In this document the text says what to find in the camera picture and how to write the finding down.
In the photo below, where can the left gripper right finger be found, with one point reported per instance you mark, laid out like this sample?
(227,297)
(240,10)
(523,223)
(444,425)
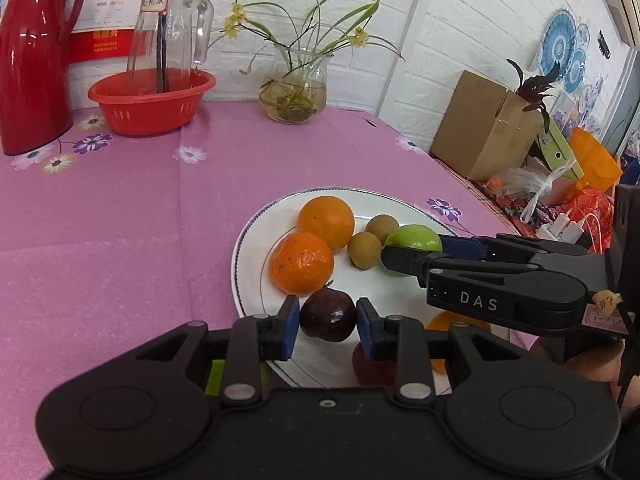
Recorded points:
(406,343)

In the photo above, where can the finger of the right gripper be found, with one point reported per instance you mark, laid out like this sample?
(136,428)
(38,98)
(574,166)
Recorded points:
(506,247)
(419,264)

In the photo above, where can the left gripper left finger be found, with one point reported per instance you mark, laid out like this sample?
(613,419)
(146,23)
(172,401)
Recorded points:
(251,341)

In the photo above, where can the green apple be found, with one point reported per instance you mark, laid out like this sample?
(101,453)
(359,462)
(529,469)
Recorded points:
(214,382)
(408,244)

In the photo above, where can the dark red plum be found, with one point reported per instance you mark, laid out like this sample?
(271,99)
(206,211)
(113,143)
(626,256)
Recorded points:
(372,373)

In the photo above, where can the large rough orange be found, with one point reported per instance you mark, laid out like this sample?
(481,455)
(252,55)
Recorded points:
(441,323)

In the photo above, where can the dark purple plum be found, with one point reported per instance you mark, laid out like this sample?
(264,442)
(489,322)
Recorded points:
(328,314)

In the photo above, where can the plaid cloth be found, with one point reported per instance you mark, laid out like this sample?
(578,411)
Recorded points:
(513,225)

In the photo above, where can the white round plate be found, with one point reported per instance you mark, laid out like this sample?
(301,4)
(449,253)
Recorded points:
(317,363)

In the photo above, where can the brown longan fruit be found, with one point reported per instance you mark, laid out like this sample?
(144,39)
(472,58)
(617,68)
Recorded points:
(381,226)
(364,250)

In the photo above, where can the white power strip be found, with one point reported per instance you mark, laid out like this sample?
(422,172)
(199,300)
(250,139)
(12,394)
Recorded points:
(561,229)

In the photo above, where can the clear plastic bag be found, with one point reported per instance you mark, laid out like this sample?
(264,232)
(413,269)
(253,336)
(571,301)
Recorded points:
(522,183)

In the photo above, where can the red plastic bag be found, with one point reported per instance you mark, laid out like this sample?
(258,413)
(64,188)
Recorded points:
(594,212)

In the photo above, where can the small mandarin orange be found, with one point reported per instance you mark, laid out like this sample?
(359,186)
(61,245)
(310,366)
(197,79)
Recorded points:
(300,264)

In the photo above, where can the smooth orange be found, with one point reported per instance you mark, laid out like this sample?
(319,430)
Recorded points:
(330,218)

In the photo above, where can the green box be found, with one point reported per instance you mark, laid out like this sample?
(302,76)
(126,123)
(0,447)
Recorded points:
(554,148)

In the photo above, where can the cardboard box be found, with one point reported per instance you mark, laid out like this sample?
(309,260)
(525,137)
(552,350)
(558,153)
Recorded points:
(485,129)

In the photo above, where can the orange plastic bin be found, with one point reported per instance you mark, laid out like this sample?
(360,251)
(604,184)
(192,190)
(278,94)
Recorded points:
(599,169)

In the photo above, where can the dark purple plant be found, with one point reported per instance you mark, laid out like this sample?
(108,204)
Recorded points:
(534,89)

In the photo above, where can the pink floral tablecloth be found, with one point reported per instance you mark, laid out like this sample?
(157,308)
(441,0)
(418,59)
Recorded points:
(109,242)

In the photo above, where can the glass vase with plant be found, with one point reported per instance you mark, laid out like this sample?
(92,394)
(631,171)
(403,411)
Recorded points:
(294,89)

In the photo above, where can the blue paper fans decoration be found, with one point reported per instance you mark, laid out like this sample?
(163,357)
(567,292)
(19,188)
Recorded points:
(567,43)

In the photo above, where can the red plastic basin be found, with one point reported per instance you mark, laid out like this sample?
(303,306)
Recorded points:
(150,114)

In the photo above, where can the glass pitcher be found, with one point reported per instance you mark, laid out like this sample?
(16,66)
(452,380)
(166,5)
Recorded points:
(171,38)

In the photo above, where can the black stirring stick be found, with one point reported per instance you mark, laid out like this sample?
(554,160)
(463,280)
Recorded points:
(160,54)

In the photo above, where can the bedding calendar poster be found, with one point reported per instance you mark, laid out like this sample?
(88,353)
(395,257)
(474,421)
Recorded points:
(103,30)

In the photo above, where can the red thermos jug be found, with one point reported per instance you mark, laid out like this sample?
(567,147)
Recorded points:
(34,96)

